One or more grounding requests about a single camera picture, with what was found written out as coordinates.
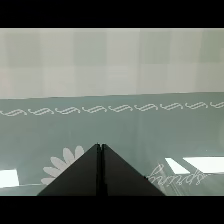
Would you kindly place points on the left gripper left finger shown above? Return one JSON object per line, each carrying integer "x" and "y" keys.
{"x": 83, "y": 176}

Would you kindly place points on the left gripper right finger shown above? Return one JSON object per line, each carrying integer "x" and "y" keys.
{"x": 123, "y": 178}

